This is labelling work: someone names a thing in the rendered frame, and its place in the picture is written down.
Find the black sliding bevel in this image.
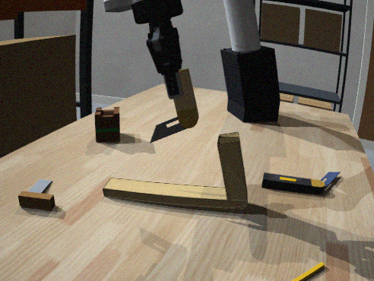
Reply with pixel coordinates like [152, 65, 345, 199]
[261, 172, 340, 195]

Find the l-shaped wooden frame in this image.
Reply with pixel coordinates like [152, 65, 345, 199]
[103, 132, 248, 210]

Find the yellow pencil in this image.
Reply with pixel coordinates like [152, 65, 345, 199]
[292, 262, 325, 281]

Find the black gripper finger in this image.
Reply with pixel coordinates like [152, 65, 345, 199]
[146, 27, 183, 99]
[163, 27, 182, 69]

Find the try square with wooden stock and grey blade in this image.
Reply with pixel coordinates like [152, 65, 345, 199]
[18, 179, 55, 210]

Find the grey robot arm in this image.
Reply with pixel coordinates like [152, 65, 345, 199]
[103, 0, 261, 52]

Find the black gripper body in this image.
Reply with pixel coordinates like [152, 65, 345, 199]
[132, 0, 183, 51]

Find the brown wooden block with green stripe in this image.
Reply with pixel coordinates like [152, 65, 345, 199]
[95, 107, 120, 142]

